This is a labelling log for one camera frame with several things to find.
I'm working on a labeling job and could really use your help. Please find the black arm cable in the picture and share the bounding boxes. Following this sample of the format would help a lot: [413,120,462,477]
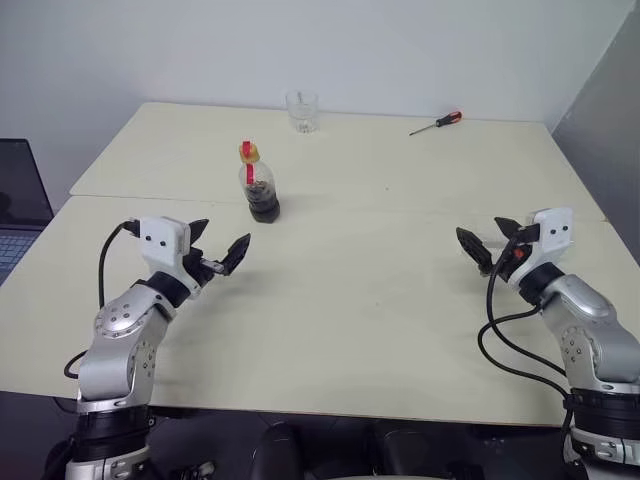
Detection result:
[477,223,574,401]
[63,217,142,382]

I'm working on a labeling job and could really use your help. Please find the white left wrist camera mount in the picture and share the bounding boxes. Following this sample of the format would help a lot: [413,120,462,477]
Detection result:
[135,215,192,275]

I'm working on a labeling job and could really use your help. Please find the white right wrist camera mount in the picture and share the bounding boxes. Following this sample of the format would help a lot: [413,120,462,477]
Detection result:
[514,206,574,281]

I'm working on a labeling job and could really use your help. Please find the red black handled screwdriver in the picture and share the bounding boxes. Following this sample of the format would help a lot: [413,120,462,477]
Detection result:
[408,112,464,137]

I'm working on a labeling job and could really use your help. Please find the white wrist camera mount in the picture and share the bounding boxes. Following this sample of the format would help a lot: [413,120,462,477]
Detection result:
[135,215,192,275]
[514,206,574,281]

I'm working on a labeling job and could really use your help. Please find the dark laptop computer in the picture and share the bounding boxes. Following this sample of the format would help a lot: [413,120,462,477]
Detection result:
[0,138,55,289]

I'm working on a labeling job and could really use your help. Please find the dark soda bottle yellow cap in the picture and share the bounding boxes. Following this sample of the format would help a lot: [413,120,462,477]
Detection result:
[237,140,282,225]

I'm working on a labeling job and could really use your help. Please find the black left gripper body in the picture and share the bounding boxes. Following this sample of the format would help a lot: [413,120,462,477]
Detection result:
[180,243,227,291]

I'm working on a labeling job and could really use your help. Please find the dark rounded shape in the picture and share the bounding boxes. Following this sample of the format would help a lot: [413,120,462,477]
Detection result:
[248,421,304,480]

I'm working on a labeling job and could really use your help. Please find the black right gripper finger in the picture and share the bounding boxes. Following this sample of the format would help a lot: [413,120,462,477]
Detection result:
[493,216,527,240]
[454,226,495,276]

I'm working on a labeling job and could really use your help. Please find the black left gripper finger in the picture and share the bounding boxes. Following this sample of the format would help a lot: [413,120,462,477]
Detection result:
[187,217,211,249]
[221,232,252,277]

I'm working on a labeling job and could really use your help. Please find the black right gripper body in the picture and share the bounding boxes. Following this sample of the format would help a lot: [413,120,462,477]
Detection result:
[485,237,525,284]

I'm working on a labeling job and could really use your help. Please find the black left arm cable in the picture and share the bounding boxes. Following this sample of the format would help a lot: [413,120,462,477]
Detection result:
[63,217,142,382]

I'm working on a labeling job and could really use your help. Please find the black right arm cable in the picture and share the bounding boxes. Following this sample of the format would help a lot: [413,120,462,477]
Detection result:
[477,223,574,401]

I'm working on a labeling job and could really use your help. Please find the clear drinking glass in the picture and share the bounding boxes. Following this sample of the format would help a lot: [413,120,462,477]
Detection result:
[285,89,320,135]

